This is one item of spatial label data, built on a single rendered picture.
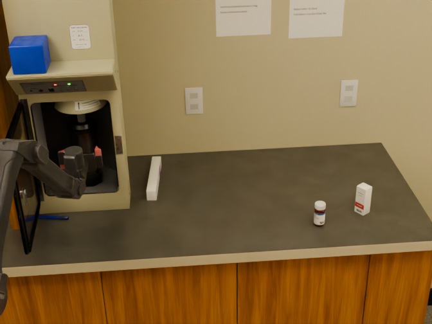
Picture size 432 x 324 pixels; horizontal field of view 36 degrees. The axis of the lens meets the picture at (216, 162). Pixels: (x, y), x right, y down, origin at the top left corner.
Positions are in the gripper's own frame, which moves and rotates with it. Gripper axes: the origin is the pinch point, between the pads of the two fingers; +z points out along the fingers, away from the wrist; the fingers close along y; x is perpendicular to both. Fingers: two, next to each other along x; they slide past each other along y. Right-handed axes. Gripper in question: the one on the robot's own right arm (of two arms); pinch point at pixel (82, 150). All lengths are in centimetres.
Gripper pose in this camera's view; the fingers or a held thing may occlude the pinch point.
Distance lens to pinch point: 232.3
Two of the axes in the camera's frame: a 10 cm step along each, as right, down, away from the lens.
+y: -10.0, 0.6, -0.5
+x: 0.2, 8.5, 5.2
